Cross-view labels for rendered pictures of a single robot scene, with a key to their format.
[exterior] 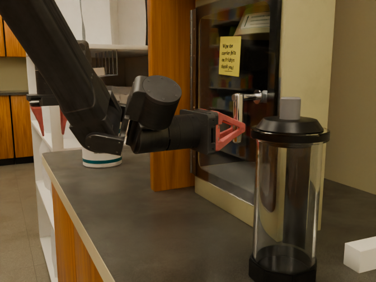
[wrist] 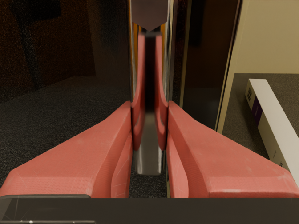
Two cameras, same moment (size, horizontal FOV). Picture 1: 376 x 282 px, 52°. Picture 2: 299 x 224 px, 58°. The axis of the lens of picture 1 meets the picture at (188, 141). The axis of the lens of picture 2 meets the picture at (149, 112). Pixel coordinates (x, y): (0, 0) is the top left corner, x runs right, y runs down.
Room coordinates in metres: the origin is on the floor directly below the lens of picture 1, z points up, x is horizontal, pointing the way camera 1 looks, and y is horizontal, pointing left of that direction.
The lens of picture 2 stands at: (0.63, 0.00, 1.22)
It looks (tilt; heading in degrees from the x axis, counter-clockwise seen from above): 36 degrees down; 297
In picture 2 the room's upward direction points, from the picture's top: straight up
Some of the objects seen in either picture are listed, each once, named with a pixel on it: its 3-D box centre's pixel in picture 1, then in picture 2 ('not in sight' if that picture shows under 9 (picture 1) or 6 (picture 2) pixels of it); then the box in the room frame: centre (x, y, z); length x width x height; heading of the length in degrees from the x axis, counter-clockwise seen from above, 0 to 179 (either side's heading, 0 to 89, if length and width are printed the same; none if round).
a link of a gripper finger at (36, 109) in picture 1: (47, 116); not in sight; (0.91, 0.34, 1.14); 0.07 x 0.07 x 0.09; 26
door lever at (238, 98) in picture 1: (245, 116); (150, 71); (0.68, -0.10, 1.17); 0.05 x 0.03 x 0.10; 117
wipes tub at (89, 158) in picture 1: (101, 141); not in sight; (1.25, 0.29, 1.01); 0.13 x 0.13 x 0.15
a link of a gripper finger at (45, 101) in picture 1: (55, 115); not in sight; (0.92, 0.32, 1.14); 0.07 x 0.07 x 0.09; 26
